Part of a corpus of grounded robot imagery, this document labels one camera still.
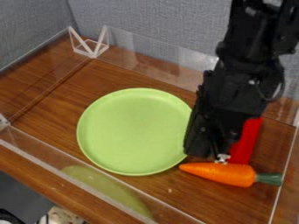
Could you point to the red plastic block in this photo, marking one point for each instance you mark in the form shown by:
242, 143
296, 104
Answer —
242, 149

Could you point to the green round plate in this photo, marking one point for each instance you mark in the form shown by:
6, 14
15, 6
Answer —
131, 130

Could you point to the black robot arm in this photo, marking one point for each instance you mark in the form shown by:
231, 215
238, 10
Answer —
264, 32

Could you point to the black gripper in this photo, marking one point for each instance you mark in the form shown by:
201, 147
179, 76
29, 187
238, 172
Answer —
233, 96

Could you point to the orange toy carrot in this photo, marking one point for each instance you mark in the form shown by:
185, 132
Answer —
231, 174

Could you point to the clear acrylic corner bracket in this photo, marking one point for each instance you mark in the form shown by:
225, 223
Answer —
89, 47

